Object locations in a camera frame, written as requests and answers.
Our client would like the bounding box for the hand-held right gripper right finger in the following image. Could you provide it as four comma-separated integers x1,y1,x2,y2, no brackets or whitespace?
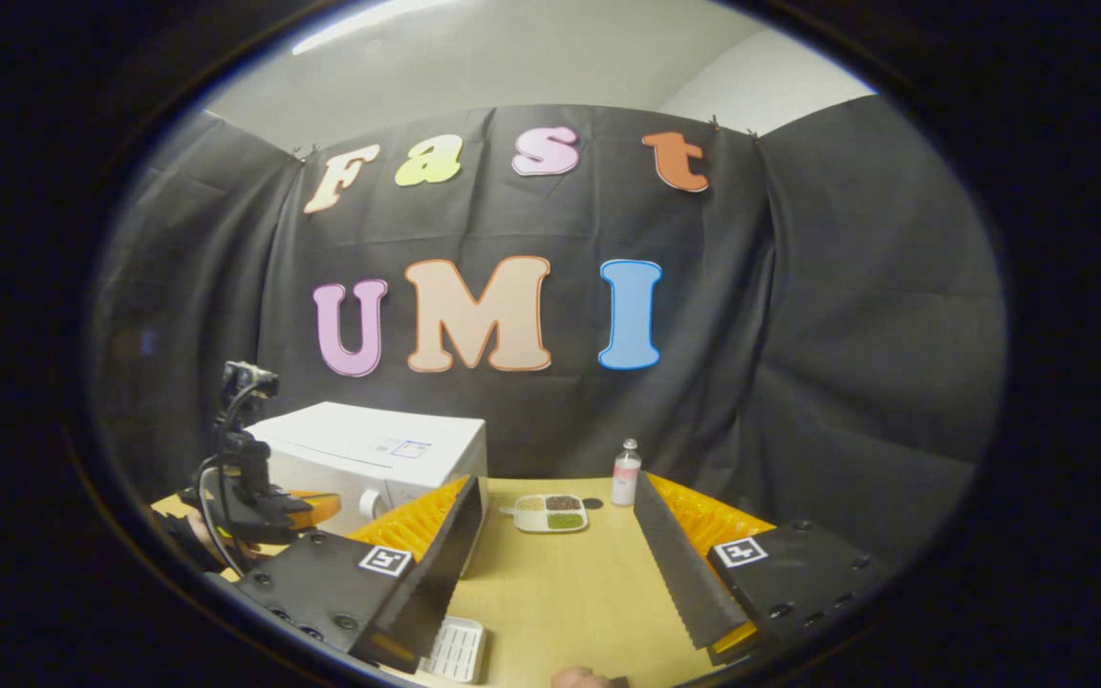
634,471,896,667

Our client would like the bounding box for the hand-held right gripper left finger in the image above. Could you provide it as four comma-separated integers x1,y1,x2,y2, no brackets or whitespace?
235,475,489,675

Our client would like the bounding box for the white microwave oven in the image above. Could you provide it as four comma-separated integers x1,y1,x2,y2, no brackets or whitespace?
247,401,489,538

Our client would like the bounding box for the white ribbed tray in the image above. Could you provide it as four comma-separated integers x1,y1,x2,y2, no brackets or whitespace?
417,616,487,684

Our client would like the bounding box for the small pink label bottle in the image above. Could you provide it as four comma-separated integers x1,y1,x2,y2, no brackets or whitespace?
611,439,642,507

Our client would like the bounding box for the white divided dish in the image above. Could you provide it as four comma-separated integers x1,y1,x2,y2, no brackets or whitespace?
512,493,590,534

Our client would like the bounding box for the black backdrop cloth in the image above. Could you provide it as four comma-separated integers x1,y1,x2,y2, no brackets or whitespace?
87,94,1008,555

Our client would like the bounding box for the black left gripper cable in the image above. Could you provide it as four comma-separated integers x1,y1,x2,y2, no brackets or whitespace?
195,380,270,579

